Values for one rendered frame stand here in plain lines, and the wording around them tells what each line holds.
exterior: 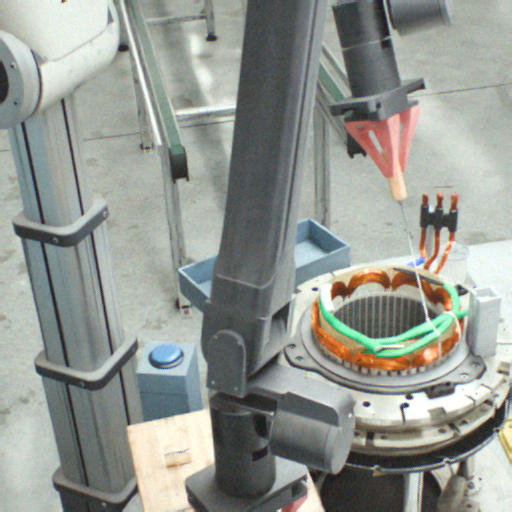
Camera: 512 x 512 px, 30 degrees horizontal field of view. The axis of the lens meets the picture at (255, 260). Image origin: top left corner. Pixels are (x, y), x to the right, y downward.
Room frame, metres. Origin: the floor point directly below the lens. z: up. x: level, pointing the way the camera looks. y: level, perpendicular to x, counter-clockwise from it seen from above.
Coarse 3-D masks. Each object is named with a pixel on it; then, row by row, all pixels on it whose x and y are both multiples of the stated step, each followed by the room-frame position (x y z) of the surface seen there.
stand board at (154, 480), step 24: (144, 432) 0.85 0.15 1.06; (168, 432) 0.85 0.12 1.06; (192, 432) 0.85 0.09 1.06; (144, 456) 0.81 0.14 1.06; (192, 456) 0.81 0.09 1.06; (144, 480) 0.77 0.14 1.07; (168, 480) 0.77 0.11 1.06; (144, 504) 0.74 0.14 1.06; (168, 504) 0.74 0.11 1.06; (312, 504) 0.72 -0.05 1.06
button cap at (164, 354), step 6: (156, 348) 1.04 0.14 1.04; (162, 348) 1.04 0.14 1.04; (168, 348) 1.04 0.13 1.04; (174, 348) 1.04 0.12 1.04; (156, 354) 1.02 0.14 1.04; (162, 354) 1.02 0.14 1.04; (168, 354) 1.02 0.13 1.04; (174, 354) 1.02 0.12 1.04; (180, 354) 1.03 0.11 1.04; (156, 360) 1.01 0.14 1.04; (162, 360) 1.01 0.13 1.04; (168, 360) 1.01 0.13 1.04; (174, 360) 1.01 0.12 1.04
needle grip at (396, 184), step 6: (384, 150) 0.99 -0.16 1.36; (384, 156) 0.98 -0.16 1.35; (396, 168) 0.97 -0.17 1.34; (396, 174) 0.97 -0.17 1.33; (390, 180) 0.97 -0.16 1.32; (396, 180) 0.97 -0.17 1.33; (402, 180) 0.97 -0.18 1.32; (390, 186) 0.97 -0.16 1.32; (396, 186) 0.97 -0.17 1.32; (402, 186) 0.97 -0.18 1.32; (396, 192) 0.97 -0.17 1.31; (402, 192) 0.97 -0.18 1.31; (396, 198) 0.96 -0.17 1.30; (402, 198) 0.96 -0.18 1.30
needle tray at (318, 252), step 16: (304, 224) 1.32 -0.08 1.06; (304, 240) 1.32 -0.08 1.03; (320, 240) 1.30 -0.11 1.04; (336, 240) 1.26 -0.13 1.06; (304, 256) 1.28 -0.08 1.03; (320, 256) 1.21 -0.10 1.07; (336, 256) 1.22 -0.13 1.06; (192, 272) 1.21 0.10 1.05; (208, 272) 1.22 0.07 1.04; (304, 272) 1.19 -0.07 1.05; (320, 272) 1.21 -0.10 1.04; (192, 288) 1.16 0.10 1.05; (208, 288) 1.20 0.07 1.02
